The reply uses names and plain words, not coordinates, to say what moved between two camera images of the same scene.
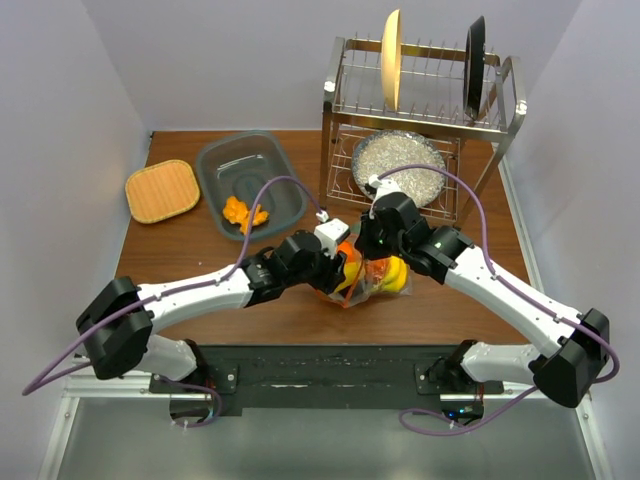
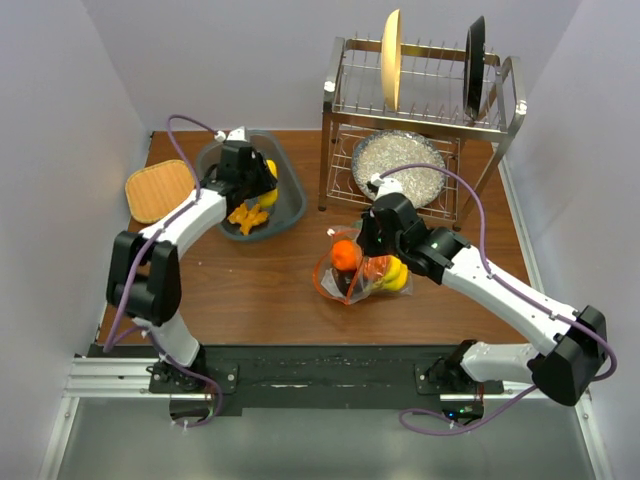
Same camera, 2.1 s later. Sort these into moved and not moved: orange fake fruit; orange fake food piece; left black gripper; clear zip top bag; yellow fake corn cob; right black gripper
Moved: yellow fake corn cob; left black gripper
Not moved: orange fake fruit; orange fake food piece; clear zip top bag; right black gripper
